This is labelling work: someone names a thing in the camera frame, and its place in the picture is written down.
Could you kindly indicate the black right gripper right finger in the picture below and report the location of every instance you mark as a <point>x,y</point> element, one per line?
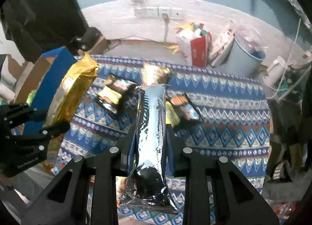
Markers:
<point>236,201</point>

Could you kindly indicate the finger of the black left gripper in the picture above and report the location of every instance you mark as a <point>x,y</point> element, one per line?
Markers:
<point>48,129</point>
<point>16,114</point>

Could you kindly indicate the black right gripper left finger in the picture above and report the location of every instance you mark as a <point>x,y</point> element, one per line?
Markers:
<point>84,192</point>

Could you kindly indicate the gold snack bag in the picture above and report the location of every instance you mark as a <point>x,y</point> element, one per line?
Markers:
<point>73,86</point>

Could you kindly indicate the silver foil snack bag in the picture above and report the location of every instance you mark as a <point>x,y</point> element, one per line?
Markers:
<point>146,186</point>

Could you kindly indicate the black yellow snack bag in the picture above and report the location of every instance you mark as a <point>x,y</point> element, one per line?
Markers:
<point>111,97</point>

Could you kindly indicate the orange green rice cracker bag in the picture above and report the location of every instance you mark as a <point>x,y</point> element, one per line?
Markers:
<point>120,188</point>

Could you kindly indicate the striped orange snack bag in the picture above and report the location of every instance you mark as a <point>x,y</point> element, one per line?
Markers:
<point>154,75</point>

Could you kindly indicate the blue-rimmed cardboard box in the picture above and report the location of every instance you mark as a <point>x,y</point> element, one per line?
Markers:
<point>45,78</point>

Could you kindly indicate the blue patterned tablecloth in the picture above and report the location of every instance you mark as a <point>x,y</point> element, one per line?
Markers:
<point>221,133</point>

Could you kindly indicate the black curtain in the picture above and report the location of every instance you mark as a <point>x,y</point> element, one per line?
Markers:
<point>38,26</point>

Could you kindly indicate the white electric kettle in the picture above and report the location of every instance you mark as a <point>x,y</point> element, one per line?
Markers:
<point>274,72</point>

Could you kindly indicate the grey trash bin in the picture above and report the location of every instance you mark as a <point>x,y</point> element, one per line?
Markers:
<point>243,58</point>

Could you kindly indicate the banana peel on floor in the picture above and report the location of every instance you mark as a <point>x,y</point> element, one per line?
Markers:
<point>173,48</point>

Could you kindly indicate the white cardboard packaging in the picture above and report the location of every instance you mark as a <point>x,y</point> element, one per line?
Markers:
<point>222,46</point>

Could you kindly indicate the white red paper bag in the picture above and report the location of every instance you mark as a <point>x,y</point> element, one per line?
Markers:
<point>194,42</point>

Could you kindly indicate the white wall socket strip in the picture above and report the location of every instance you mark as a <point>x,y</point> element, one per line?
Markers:
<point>160,12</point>

